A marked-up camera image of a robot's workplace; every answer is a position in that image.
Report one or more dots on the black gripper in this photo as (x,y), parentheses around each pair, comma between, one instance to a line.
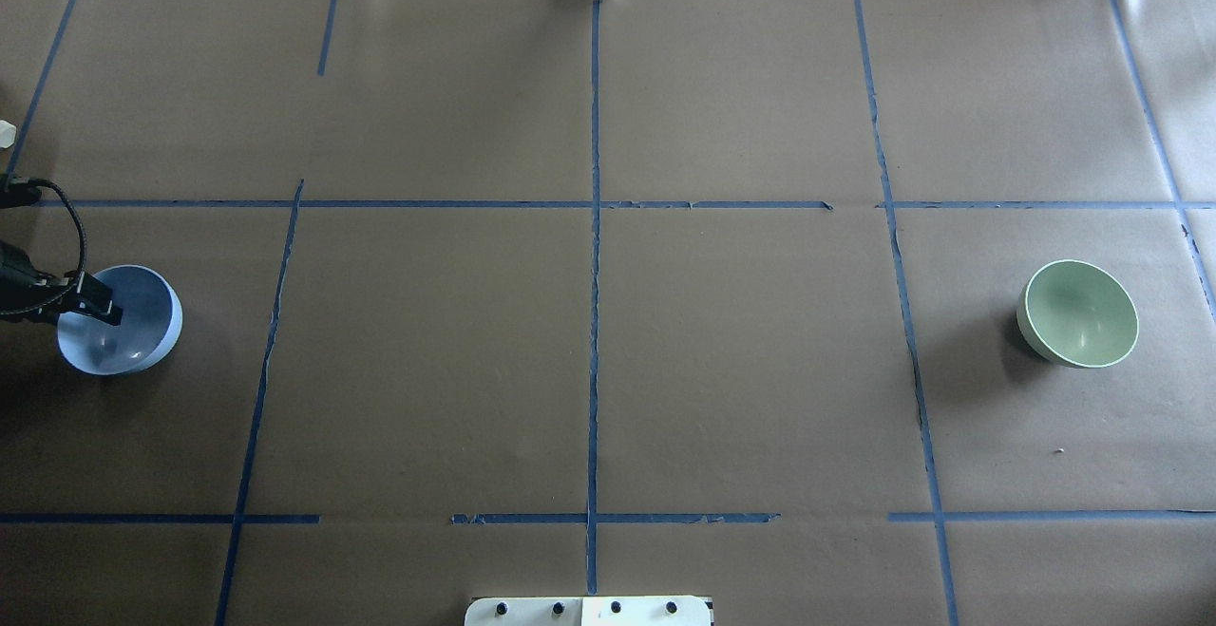
(13,290)

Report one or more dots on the blue bowl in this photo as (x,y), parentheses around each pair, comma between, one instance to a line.
(150,328)

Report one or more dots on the green bowl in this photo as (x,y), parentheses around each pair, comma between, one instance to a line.
(1077,315)

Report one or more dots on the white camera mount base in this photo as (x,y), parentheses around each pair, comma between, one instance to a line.
(591,610)

